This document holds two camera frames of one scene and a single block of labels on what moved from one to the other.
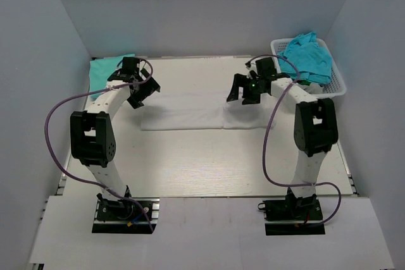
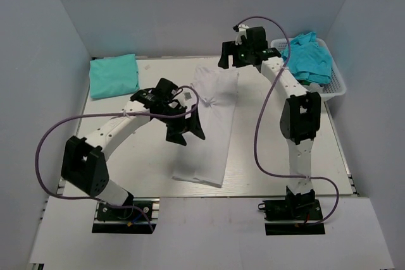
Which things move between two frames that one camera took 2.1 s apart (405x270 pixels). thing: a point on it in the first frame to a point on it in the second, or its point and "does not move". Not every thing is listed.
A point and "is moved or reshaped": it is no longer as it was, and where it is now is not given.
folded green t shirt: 100,71 does not move
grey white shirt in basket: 312,88 does not move
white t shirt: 206,116 is moved or reshaped
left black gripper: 150,86 to 174,134
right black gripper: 240,80 to 228,49
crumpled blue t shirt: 313,62 does not move
